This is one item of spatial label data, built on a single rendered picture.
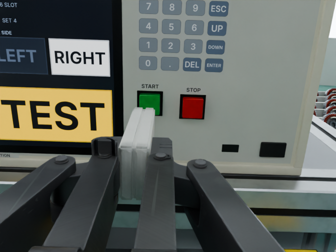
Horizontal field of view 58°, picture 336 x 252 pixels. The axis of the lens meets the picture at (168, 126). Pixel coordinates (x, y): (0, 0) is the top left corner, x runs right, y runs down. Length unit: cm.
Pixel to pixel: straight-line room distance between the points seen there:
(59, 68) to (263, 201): 21
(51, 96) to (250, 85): 17
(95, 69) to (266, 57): 15
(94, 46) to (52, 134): 9
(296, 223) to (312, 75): 13
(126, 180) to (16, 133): 18
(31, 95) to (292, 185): 25
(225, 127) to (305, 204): 10
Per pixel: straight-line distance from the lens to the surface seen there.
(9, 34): 29
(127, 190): 16
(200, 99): 26
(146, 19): 26
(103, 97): 27
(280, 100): 29
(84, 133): 29
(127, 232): 49
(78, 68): 27
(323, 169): 35
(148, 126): 17
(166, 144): 17
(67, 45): 27
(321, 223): 32
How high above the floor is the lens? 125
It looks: 19 degrees down
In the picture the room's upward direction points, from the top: 2 degrees clockwise
